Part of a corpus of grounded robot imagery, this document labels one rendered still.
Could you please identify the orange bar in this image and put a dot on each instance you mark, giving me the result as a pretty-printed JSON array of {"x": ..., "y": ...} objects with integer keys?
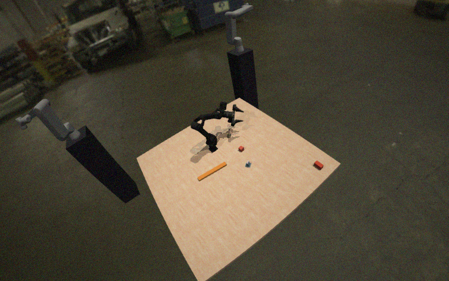
[{"x": 212, "y": 171}]

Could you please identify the small red block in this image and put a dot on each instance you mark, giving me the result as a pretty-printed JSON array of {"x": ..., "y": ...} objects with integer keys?
[{"x": 318, "y": 165}]

